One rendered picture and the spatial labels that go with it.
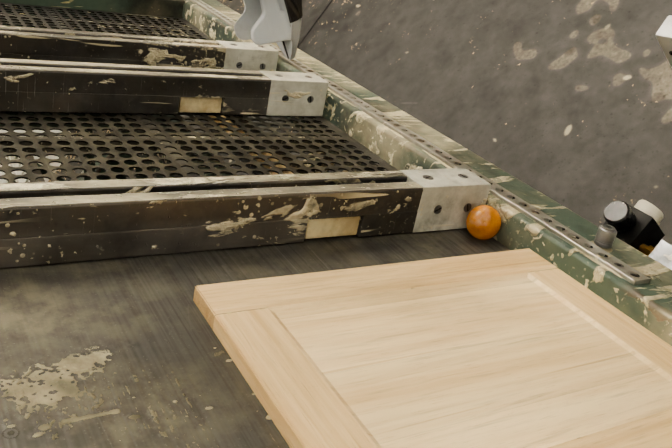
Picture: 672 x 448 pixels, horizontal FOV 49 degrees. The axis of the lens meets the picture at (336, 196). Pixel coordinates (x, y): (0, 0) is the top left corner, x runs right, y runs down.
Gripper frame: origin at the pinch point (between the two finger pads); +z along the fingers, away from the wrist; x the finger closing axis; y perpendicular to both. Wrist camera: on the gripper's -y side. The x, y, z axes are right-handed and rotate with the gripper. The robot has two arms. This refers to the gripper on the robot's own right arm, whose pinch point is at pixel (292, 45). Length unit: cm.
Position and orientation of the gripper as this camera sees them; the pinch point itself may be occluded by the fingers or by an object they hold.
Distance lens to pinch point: 86.0
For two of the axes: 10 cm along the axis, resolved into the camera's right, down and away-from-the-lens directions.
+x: 5.8, 3.2, -7.5
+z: 2.5, 8.1, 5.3
